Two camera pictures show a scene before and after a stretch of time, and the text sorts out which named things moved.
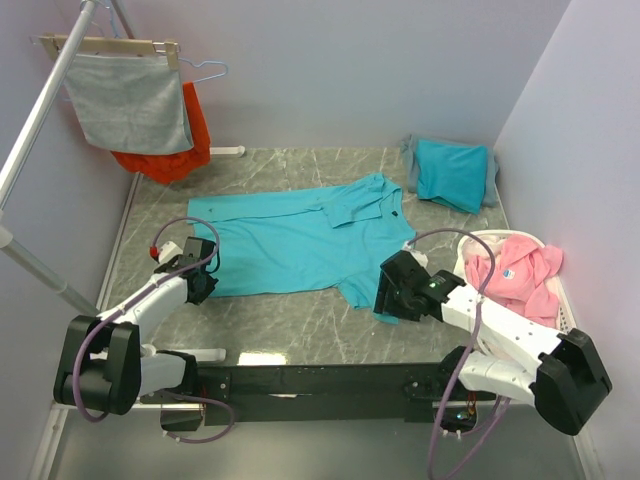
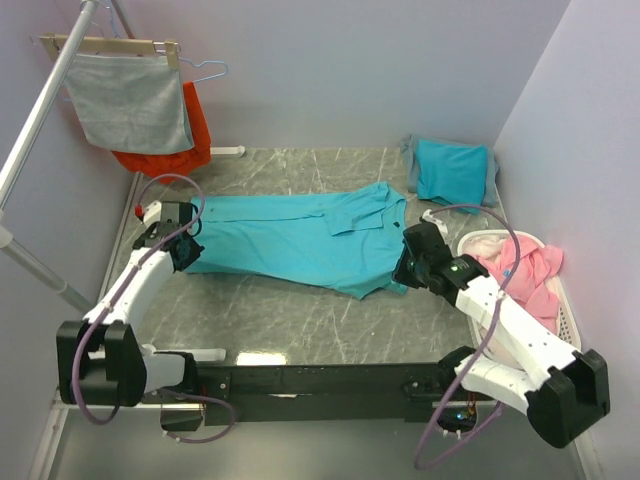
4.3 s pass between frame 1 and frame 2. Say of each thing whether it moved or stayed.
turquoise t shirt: moved
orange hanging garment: stayed
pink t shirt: stayed
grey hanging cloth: stayed
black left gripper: moved
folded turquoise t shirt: stayed
